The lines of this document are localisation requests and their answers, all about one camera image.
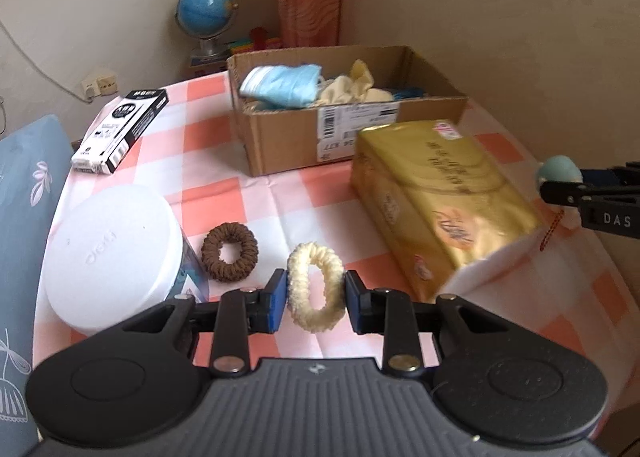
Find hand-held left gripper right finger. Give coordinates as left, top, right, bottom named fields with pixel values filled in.
left=344, top=270, right=506, bottom=379

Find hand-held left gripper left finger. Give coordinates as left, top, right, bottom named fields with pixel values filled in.
left=125, top=270, right=289, bottom=379

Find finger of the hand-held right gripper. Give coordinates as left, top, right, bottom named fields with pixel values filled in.
left=539, top=180, right=602, bottom=208
left=581, top=164, right=640, bottom=188

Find blue and white squishy toy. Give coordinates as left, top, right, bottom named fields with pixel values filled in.
left=535, top=155, right=584, bottom=188

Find cream scrunchie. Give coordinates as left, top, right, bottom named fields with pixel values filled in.
left=286, top=241, right=346, bottom=333

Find cardboard box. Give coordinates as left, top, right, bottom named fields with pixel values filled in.
left=226, top=44, right=470, bottom=178

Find beige drawstring pouch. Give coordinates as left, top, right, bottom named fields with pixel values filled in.
left=317, top=76, right=394, bottom=108

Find stack of blue face masks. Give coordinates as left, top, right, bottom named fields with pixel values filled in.
left=238, top=64, right=324, bottom=110

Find brown scrunchie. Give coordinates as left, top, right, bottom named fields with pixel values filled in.
left=200, top=222, right=260, bottom=283

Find pink checkered tablecloth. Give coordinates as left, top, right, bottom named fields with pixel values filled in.
left=35, top=69, right=640, bottom=444

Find gold tissue pack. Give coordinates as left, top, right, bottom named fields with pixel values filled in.
left=349, top=119, right=564, bottom=306

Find white round container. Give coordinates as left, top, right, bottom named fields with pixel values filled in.
left=37, top=184, right=209, bottom=338

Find black and white carton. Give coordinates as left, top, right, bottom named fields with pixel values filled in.
left=70, top=88, right=170, bottom=176

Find blue floral pillow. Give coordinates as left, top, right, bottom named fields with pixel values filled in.
left=0, top=114, right=71, bottom=444

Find colourful toy blocks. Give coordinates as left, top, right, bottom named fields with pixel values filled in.
left=227, top=26, right=282, bottom=56

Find blue desk globe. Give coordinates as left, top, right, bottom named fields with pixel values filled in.
left=174, top=0, right=239, bottom=63

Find red bead string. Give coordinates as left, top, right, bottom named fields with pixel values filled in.
left=538, top=209, right=566, bottom=253

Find white wall socket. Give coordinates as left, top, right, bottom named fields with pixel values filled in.
left=79, top=67, right=121, bottom=100

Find white cable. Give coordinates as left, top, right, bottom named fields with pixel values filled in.
left=0, top=19, right=97, bottom=103

